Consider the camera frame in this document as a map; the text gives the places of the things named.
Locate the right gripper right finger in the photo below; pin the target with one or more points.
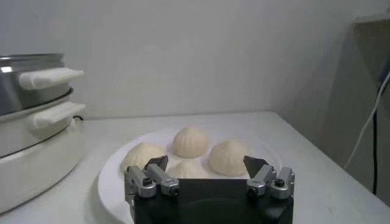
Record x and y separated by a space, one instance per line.
262 179

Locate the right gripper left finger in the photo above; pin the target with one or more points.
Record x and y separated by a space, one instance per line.
164 184

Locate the white steamed baozi bun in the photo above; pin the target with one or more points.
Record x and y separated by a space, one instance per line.
187 172
140 155
190 141
227 158

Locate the steel steamer basket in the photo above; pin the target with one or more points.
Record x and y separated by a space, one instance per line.
12 97

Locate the white round plate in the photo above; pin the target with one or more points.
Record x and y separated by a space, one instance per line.
112 182

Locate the white electric cooker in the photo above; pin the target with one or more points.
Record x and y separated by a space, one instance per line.
30 170

